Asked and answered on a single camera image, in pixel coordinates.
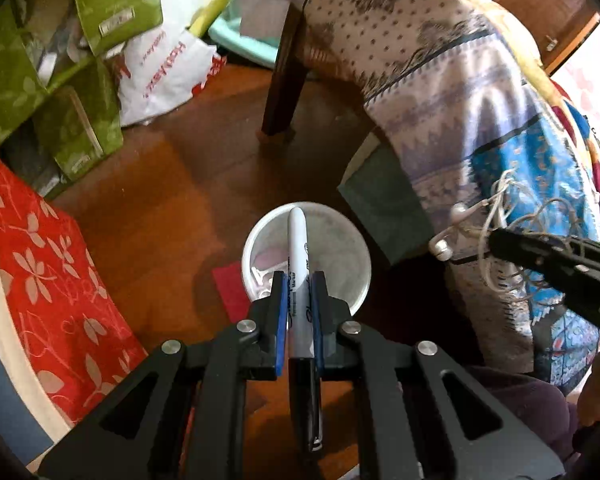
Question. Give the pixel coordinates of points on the green leaf-print bag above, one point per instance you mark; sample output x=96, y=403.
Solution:
x=115, y=0
x=80, y=130
x=10, y=80

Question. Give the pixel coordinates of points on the colourful fleece blanket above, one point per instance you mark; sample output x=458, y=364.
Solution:
x=575, y=110

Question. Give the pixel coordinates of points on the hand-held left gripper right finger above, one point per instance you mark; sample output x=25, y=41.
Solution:
x=316, y=320

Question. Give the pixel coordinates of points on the mint green cloth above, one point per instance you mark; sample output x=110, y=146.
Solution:
x=235, y=35

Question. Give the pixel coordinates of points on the white round cup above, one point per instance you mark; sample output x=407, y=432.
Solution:
x=330, y=245

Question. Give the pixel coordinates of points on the red paper card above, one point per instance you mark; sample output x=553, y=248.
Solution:
x=227, y=290

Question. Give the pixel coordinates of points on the white plastic bag red print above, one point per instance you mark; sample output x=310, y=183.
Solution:
x=165, y=70

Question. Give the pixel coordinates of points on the yellow foam tube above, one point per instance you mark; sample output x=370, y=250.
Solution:
x=205, y=7

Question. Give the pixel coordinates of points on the white marker with black cap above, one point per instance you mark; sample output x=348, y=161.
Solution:
x=297, y=270

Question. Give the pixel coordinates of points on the purple pants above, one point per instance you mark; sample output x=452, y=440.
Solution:
x=525, y=410

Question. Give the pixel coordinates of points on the dark green cloth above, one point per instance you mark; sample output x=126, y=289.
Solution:
x=385, y=205

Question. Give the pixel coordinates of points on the wooden door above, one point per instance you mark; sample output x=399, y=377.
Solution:
x=540, y=5

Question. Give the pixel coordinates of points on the white earphones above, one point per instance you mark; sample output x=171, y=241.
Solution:
x=500, y=210

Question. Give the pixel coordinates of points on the dark wooden bed leg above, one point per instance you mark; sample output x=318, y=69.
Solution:
x=285, y=70

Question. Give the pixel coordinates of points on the red floral cloth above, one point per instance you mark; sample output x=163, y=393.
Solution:
x=45, y=270

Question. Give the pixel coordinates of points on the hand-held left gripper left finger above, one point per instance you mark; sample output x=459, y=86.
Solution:
x=279, y=320

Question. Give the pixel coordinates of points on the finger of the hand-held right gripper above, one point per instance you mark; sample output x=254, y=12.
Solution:
x=535, y=267
x=530, y=242

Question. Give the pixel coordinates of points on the person's right hand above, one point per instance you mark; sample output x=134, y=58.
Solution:
x=597, y=385

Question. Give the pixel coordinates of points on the patchwork printed bedsheet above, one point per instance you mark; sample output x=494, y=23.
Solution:
x=430, y=85

